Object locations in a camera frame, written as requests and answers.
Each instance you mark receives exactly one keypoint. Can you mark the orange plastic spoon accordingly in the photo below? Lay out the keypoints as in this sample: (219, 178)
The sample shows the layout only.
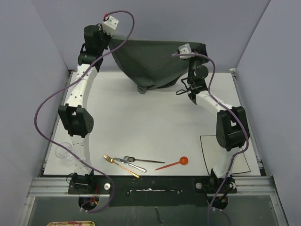
(182, 161)

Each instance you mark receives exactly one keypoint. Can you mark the silver table knife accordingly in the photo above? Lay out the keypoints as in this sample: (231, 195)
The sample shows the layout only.
(130, 164)

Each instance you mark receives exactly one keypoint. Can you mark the floral tray edge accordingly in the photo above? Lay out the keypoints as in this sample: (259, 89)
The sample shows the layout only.
(72, 223)

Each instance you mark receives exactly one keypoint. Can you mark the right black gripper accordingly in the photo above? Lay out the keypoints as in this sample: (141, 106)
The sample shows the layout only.
(204, 60)

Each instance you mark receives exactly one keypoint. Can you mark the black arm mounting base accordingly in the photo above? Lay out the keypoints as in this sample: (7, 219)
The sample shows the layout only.
(156, 191)

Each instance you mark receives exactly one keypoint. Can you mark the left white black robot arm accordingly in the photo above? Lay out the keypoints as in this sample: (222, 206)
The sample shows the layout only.
(73, 114)

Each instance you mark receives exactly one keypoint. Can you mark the dark handled silver fork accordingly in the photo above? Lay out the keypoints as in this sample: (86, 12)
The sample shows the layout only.
(133, 159)

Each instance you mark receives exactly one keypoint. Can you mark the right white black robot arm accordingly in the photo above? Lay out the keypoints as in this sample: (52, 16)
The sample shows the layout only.
(232, 131)

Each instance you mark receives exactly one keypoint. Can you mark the clear plastic cup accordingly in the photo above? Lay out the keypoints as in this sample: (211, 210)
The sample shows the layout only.
(64, 156)

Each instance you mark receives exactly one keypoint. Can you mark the gold fork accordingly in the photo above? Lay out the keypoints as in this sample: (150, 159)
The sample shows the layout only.
(110, 160)

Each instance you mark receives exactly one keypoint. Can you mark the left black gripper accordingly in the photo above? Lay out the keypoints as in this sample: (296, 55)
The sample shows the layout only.
(106, 35)

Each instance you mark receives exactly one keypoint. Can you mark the dark grey cloth placemat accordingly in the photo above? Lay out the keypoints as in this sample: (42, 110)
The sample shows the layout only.
(149, 63)

